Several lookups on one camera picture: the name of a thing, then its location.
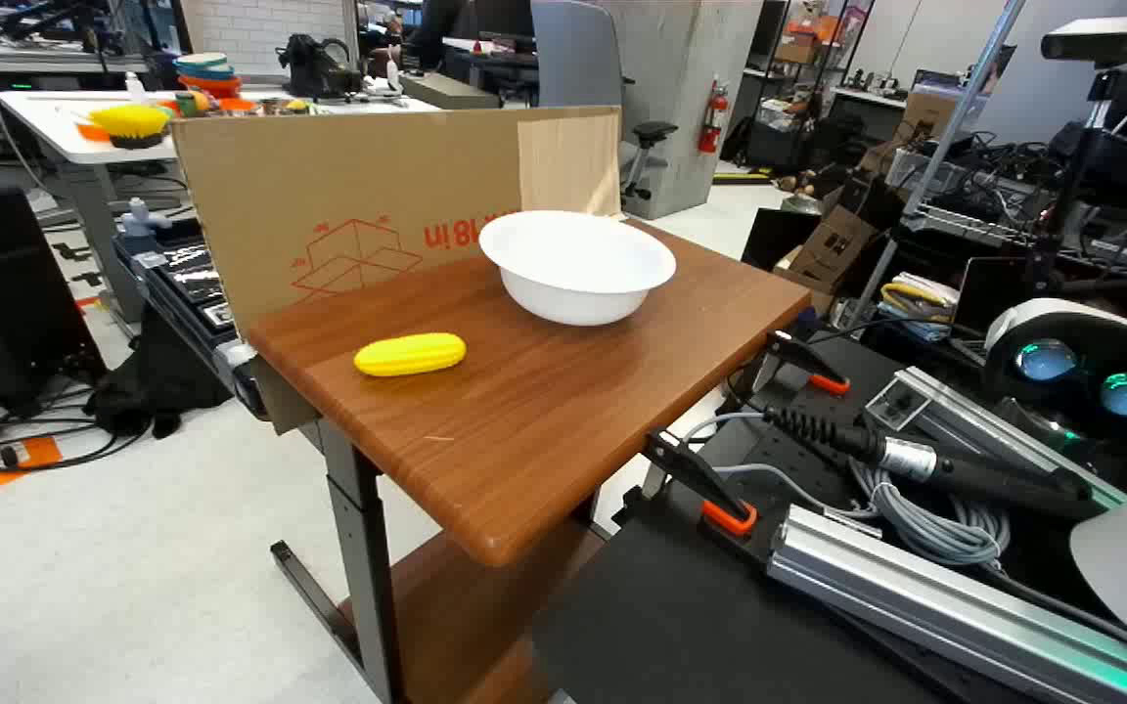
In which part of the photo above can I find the yellow corn toy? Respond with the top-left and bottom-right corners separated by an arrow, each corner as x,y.
348,327 -> 475,384

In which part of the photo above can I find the white plastic bowl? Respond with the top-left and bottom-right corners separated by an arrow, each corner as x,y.
475,208 -> 680,333

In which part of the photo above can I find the black clamp orange tip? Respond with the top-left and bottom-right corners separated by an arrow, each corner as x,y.
751,327 -> 856,401
640,426 -> 763,542

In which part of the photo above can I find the brown cardboard sheet red print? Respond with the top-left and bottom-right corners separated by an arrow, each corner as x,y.
168,104 -> 627,336

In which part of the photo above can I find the red fire extinguisher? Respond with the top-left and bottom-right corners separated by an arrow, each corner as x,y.
691,75 -> 737,159

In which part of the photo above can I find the black mounting board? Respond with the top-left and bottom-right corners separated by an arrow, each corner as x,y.
528,486 -> 969,704

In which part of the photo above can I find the grey-backed office chair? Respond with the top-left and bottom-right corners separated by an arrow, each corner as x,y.
528,0 -> 680,220

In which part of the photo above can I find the black device on table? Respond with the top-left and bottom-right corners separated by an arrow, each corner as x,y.
275,31 -> 368,103

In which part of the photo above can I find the black bag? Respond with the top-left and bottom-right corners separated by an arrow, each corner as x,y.
83,301 -> 239,442

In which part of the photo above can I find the white perforated panel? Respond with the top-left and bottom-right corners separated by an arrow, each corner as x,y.
175,0 -> 368,84

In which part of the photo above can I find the stack of colourful items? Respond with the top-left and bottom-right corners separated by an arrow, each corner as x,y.
168,51 -> 256,118

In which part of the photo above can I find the yellow round brush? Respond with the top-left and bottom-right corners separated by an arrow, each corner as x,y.
86,103 -> 175,147

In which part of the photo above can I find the white work table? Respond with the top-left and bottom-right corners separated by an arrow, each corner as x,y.
0,83 -> 443,327

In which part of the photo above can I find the orange floor tape patch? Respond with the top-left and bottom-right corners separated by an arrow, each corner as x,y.
0,433 -> 68,496

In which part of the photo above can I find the black sensor bar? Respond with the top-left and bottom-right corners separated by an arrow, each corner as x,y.
1037,13 -> 1127,65

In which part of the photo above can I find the grey metal table frame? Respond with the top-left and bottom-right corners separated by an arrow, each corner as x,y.
265,409 -> 413,704

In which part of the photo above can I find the black cable connector silver collar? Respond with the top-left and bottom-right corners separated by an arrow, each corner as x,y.
763,399 -> 1096,523

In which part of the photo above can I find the grey coiled cable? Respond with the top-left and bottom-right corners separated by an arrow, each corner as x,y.
844,459 -> 1019,573

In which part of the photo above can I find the aluminium rail with end bracket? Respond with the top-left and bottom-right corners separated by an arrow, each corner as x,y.
860,365 -> 1127,516

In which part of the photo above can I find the long aluminium rail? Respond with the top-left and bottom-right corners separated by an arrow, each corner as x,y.
763,506 -> 1127,704

